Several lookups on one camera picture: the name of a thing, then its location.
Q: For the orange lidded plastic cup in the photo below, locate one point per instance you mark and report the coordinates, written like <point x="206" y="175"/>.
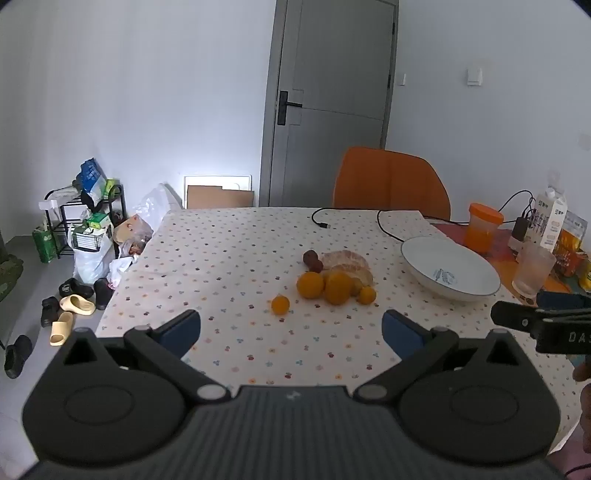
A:
<point x="482" y="235"/>

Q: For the black slipper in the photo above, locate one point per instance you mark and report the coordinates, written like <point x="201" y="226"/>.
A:
<point x="17" y="355"/>
<point x="76" y="288"/>
<point x="102" y="295"/>
<point x="50" y="311"/>

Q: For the dark green object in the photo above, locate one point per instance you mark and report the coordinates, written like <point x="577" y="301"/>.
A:
<point x="9" y="277"/>

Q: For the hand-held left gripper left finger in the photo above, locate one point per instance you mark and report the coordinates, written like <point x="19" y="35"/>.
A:
<point x="182" y="328"/>

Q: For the orange snack packet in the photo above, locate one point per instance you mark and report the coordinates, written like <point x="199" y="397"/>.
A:
<point x="567" y="251"/>

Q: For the green and white box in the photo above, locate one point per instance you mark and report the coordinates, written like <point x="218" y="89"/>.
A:
<point x="99" y="221"/>

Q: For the dotted white tablecloth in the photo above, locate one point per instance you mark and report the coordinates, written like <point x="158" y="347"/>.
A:
<point x="221" y="258"/>

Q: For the small orange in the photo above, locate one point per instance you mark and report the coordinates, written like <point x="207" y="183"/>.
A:
<point x="280" y="305"/>
<point x="367" y="295"/>

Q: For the small peeled pomelo segment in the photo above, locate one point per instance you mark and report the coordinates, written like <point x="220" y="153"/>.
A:
<point x="362" y="276"/>

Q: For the yellow slipper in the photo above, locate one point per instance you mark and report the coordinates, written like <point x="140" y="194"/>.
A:
<point x="61" y="328"/>
<point x="76" y="304"/>

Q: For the white framed board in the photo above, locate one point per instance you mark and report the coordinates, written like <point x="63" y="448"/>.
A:
<point x="217" y="179"/>

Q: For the grey door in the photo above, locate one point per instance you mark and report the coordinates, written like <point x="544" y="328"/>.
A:
<point x="332" y="115"/>

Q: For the black metal rack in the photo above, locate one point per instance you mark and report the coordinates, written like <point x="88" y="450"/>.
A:
<point x="60" y="230"/>

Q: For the pale snack packet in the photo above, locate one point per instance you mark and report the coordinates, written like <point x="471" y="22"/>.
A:
<point x="577" y="224"/>

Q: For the black charger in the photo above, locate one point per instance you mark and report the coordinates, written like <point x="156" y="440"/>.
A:
<point x="521" y="227"/>

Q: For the crumpled white bag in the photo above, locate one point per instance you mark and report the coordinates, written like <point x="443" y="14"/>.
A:
<point x="120" y="268"/>

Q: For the large peeled pomelo segment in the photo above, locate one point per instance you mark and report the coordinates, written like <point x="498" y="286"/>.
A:
<point x="344" y="259"/>

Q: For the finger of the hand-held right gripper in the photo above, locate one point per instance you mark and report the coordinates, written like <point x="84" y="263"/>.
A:
<point x="563" y="300"/>
<point x="517" y="318"/>

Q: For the orange chair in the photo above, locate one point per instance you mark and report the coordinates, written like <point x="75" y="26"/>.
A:
<point x="388" y="180"/>

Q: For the large orange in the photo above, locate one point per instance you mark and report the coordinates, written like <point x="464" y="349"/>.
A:
<point x="338" y="287"/>
<point x="310" y="285"/>

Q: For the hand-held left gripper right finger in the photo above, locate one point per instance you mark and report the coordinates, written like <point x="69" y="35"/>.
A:
<point x="402" y="330"/>

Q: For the green carton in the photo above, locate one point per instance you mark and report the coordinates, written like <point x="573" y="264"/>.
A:
<point x="44" y="244"/>

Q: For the clear drinking glass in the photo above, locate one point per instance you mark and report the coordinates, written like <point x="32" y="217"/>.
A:
<point x="533" y="270"/>

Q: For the red table mat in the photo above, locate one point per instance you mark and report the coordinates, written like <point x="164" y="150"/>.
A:
<point x="455" y="230"/>

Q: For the brown paper bag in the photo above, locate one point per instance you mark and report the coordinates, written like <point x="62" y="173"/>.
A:
<point x="131" y="230"/>

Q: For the white milk carton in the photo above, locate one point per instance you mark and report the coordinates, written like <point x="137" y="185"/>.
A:
<point x="547" y="221"/>

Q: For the blue package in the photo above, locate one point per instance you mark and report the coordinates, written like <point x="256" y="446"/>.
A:
<point x="92" y="177"/>

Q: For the white bowl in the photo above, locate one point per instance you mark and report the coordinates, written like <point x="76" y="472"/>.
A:
<point x="429" y="258"/>

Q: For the person's right hand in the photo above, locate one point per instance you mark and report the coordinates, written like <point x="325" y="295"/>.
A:
<point x="585" y="406"/>

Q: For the green-brown round fruit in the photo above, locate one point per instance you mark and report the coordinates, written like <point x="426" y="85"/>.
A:
<point x="358" y="285"/>

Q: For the white plastic bag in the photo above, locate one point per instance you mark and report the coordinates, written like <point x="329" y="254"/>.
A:
<point x="92" y="267"/>

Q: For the dark red lychee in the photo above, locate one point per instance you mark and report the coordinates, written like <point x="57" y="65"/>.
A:
<point x="310" y="255"/>
<point x="316" y="266"/>

